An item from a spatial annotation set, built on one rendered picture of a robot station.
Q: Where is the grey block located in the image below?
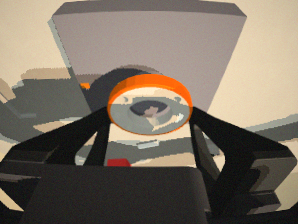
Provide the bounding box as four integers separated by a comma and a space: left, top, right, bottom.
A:
52, 0, 247, 113

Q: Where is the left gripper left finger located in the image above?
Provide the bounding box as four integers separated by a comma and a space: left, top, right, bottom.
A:
2, 106, 111, 166

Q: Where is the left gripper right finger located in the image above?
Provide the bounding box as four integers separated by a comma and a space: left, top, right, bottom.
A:
189, 106, 298, 218

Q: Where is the red cube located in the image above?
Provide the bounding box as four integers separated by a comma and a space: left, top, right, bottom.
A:
107, 159, 131, 166

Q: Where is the cream round plate with orange rim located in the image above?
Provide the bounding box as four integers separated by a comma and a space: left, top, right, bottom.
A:
107, 74, 193, 136

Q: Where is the grey short cylinder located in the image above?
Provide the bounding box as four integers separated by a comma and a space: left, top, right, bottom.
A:
207, 144, 220, 159

